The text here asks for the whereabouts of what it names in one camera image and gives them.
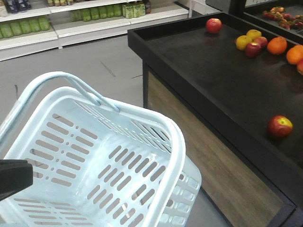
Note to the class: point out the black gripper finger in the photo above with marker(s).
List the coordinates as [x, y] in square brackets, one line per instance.
[15, 176]

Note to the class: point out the light blue plastic basket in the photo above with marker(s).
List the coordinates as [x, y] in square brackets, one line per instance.
[97, 162]

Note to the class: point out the white supermarket shelf unit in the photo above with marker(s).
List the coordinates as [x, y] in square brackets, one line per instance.
[64, 32]

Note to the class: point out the black wooden produce stand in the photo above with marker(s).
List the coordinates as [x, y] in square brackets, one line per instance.
[222, 100]

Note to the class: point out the red apple left edge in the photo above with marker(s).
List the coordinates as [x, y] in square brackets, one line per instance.
[213, 25]

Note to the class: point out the yellow lemon fruit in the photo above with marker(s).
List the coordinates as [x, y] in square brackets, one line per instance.
[242, 41]

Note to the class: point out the dark red apple left middle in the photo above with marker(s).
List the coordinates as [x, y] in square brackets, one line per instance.
[279, 127]

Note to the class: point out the dark red apple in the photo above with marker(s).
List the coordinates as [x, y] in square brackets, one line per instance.
[279, 127]
[253, 49]

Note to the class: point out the dark red apple back left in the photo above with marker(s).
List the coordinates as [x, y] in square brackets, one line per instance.
[253, 49]

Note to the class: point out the orange left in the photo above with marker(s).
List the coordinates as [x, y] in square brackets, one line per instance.
[277, 46]

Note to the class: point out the orange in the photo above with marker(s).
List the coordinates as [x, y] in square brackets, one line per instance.
[277, 46]
[294, 54]

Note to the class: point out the orange right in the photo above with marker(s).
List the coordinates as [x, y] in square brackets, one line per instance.
[294, 54]

